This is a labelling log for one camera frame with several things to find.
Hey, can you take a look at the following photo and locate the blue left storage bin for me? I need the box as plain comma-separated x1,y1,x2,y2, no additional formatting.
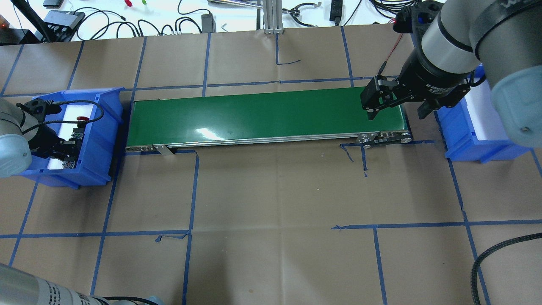
21,87,123,189

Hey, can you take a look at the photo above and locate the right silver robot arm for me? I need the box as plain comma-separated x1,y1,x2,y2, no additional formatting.
360,0,542,147

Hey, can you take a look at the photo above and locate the red push button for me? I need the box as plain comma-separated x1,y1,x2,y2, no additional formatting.
76,116,90,129

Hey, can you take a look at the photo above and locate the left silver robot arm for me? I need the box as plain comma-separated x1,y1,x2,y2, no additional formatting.
0,98,83,178

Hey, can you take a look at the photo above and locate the black power adapter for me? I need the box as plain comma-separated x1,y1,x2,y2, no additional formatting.
201,12,216,33

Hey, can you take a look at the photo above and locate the aluminium frame post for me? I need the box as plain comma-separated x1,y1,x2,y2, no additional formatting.
263,0,283,35

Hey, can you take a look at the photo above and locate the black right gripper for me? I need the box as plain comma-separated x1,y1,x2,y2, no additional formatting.
360,49,471,120

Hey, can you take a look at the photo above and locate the green conveyor belt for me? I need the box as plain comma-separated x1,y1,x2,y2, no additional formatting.
126,87,414,154

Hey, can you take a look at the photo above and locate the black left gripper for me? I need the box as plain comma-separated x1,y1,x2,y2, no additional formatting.
30,125,79,163

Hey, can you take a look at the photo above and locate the blue storage bin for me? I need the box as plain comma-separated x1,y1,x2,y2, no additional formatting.
21,87,123,189
436,81,531,164

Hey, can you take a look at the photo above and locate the white paper liner left bin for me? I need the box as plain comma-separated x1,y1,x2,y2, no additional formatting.
47,103,100,170

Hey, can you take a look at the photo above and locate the blue right storage bin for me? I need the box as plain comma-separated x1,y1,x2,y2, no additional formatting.
436,81,531,164

